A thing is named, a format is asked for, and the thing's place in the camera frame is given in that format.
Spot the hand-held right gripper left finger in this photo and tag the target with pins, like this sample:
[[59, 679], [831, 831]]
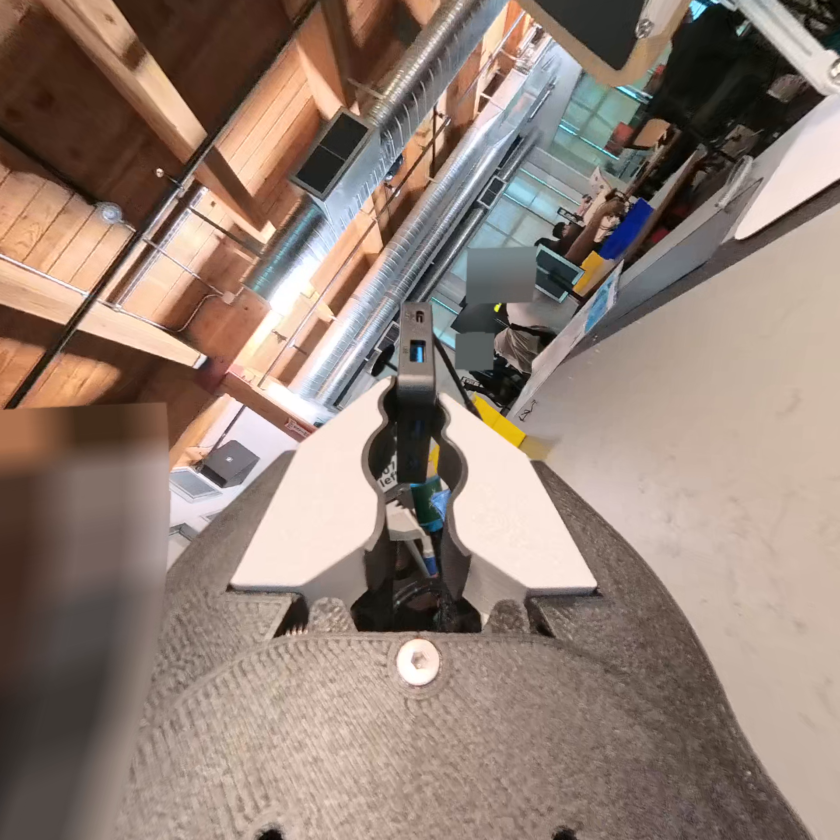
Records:
[[315, 512]]

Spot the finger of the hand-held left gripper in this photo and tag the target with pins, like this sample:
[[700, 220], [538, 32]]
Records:
[[401, 522]]

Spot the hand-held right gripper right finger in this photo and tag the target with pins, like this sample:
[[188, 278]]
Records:
[[518, 518]]

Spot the black hdmi switch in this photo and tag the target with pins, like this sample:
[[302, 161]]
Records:
[[417, 387]]

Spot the yellow bin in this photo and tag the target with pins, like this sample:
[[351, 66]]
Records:
[[502, 423]]

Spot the black ceiling speaker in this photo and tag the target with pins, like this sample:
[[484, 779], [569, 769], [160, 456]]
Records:
[[229, 463]]

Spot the computer monitor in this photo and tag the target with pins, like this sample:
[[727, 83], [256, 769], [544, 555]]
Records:
[[558, 272]]

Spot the white base lamp stand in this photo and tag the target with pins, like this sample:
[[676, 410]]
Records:
[[800, 170]]

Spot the beige framed black panel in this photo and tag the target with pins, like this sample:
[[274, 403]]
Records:
[[584, 26]]

